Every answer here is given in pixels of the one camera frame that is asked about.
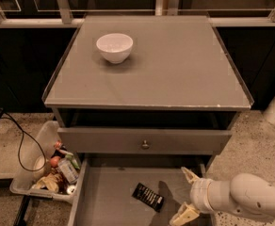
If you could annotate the red apple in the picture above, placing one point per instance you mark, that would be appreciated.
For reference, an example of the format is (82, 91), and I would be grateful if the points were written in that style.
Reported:
(54, 161)

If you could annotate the open grey middle drawer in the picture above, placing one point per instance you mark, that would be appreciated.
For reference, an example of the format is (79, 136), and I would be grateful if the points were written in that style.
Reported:
(104, 194)

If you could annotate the clear plastic bottle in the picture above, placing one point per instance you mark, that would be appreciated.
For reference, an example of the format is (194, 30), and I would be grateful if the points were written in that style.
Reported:
(68, 170)

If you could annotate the black rxbar chocolate wrapper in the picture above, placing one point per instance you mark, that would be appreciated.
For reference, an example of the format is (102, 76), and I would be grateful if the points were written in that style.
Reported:
(148, 196)

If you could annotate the metal window rail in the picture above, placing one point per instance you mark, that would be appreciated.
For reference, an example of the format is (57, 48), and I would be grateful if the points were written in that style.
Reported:
(58, 13)

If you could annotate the orange capped bottle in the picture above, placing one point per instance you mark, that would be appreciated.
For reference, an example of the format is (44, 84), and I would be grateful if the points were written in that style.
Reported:
(60, 148)

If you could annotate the crumpled yellow snack bag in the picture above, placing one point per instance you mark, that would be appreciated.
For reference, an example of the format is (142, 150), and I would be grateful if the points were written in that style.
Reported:
(52, 182)

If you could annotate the white cup in bin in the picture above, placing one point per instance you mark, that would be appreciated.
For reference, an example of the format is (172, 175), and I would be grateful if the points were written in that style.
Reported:
(39, 168)

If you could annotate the round metal drawer knob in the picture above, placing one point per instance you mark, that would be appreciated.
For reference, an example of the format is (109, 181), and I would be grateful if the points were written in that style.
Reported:
(145, 145)

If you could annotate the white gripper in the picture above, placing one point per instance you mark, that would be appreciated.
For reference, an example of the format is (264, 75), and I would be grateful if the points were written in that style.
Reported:
(200, 194)

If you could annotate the clear plastic bin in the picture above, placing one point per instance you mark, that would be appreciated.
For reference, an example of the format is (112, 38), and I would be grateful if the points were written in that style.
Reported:
(41, 145)

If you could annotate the grey top drawer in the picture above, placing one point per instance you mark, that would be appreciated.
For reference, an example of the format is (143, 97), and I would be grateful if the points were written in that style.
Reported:
(128, 140)

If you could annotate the grey drawer cabinet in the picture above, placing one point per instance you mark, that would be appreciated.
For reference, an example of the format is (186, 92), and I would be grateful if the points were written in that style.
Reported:
(177, 76)

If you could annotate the green snack packet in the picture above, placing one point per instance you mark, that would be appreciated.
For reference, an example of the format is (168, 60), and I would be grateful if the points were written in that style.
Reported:
(73, 161)

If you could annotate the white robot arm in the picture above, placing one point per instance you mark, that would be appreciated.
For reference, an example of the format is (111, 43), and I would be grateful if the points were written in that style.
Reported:
(245, 196)

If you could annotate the white ceramic bowl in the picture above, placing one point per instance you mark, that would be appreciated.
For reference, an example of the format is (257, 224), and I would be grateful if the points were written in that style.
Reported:
(115, 47)

